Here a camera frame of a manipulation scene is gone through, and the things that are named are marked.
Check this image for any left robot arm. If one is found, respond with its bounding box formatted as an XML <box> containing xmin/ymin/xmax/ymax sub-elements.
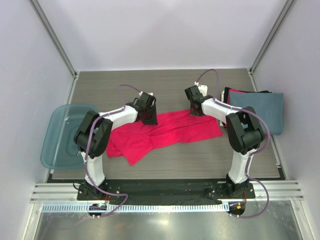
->
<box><xmin>73</xmin><ymin>91</ymin><xmax>158</xmax><ymax>200</ymax></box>

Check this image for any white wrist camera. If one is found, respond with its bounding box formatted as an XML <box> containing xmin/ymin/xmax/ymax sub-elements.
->
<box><xmin>138</xmin><ymin>91</ymin><xmax>154</xmax><ymax>97</ymax></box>
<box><xmin>194</xmin><ymin>81</ymin><xmax>208</xmax><ymax>97</ymax></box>

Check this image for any aluminium rail beam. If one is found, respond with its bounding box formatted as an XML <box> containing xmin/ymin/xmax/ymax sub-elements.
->
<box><xmin>29</xmin><ymin>180</ymin><xmax>304</xmax><ymax>204</ymax></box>

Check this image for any right aluminium frame post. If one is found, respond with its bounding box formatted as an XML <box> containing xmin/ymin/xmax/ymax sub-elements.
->
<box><xmin>248</xmin><ymin>0</ymin><xmax>298</xmax><ymax>75</ymax></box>

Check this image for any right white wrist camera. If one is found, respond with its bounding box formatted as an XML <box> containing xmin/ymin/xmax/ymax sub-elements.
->
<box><xmin>194</xmin><ymin>81</ymin><xmax>208</xmax><ymax>97</ymax></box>

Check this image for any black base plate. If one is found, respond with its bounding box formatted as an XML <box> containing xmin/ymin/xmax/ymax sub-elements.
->
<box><xmin>73</xmin><ymin>178</ymin><xmax>256</xmax><ymax>206</ymax></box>

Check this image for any aluminium frame post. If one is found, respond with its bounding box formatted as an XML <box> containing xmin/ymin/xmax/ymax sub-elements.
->
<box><xmin>248</xmin><ymin>0</ymin><xmax>298</xmax><ymax>75</ymax></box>
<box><xmin>29</xmin><ymin>0</ymin><xmax>79</xmax><ymax>78</ymax></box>

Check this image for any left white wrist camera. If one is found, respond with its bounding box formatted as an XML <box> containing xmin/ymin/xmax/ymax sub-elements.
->
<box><xmin>138</xmin><ymin>91</ymin><xmax>154</xmax><ymax>97</ymax></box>

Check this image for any folded black t shirt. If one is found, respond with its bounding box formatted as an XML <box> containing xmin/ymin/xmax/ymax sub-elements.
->
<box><xmin>219</xmin><ymin>86</ymin><xmax>247</xmax><ymax>106</ymax></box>

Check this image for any slotted cable duct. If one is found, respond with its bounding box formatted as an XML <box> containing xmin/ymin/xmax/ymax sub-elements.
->
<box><xmin>42</xmin><ymin>202</ymin><xmax>229</xmax><ymax>214</ymax></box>

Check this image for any left aluminium frame post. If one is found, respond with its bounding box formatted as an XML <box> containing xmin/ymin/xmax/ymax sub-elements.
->
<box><xmin>29</xmin><ymin>0</ymin><xmax>79</xmax><ymax>78</ymax></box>

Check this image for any folded white t shirt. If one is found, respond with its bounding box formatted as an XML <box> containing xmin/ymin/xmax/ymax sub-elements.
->
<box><xmin>219</xmin><ymin>90</ymin><xmax>225</xmax><ymax>127</ymax></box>

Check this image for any folded grey-blue t shirt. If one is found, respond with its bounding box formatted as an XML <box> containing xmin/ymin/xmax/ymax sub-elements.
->
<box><xmin>229</xmin><ymin>91</ymin><xmax>284</xmax><ymax>136</ymax></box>

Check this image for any pink t shirt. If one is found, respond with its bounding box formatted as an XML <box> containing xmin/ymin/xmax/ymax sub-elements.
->
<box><xmin>106</xmin><ymin>109</ymin><xmax>223</xmax><ymax>166</ymax></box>

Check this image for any clear blue plastic bin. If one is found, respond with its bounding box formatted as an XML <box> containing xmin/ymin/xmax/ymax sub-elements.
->
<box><xmin>40</xmin><ymin>103</ymin><xmax>98</xmax><ymax>170</ymax></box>

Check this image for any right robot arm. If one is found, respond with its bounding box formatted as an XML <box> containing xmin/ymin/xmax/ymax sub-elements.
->
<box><xmin>184</xmin><ymin>85</ymin><xmax>265</xmax><ymax>198</ymax></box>

